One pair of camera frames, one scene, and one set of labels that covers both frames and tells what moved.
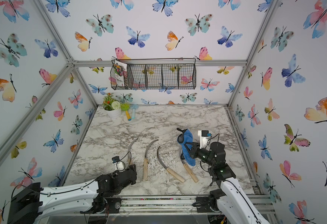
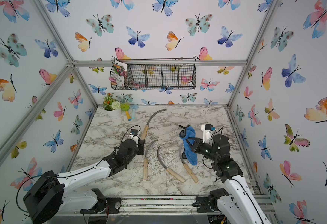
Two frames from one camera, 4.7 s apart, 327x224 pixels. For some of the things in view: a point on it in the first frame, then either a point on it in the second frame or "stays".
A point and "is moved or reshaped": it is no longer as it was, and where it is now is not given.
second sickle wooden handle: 145,175 stays
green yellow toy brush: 125,107 stays
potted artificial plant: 111,108 stays
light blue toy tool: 133,107 stays
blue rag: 188,137 is moved or reshaped
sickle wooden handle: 129,155 is moved or reshaped
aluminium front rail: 181,205 stays
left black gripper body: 133,171 → 139,151
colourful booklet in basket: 120,70 stays
